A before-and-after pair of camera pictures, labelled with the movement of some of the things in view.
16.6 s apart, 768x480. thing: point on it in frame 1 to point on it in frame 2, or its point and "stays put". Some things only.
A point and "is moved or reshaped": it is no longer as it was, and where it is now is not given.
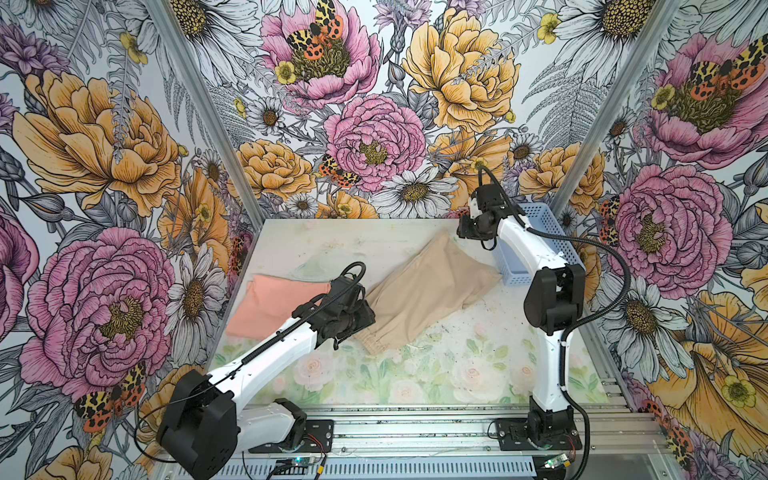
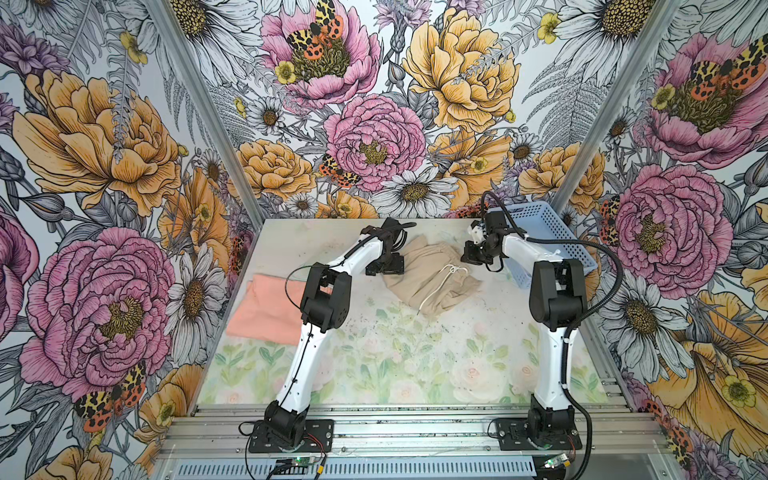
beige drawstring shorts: (435, 283) is moved or reshaped
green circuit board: (302, 461) stays put
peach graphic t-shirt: (266, 301) stays put
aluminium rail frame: (612, 429) stays put
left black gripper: (365, 318) to (396, 267)
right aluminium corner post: (653, 34) stays put
